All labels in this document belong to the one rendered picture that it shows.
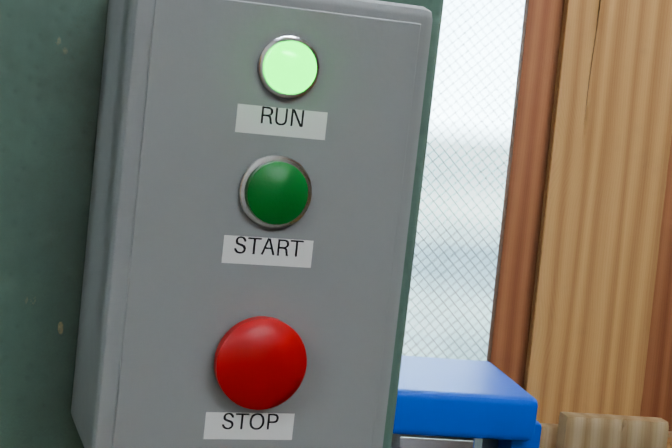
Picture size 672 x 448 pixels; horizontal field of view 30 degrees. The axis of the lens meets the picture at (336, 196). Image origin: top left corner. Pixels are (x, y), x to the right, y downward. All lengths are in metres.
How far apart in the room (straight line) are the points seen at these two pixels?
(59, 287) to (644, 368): 1.47
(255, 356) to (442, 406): 0.84
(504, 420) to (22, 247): 0.86
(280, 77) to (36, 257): 0.12
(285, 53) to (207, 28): 0.03
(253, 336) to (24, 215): 0.10
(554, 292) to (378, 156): 1.40
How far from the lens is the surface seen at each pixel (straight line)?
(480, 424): 1.25
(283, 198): 0.40
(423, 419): 1.23
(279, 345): 0.40
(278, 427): 0.42
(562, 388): 1.83
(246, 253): 0.40
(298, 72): 0.40
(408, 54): 0.41
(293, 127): 0.40
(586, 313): 1.82
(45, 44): 0.45
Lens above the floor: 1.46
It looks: 6 degrees down
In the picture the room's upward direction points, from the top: 6 degrees clockwise
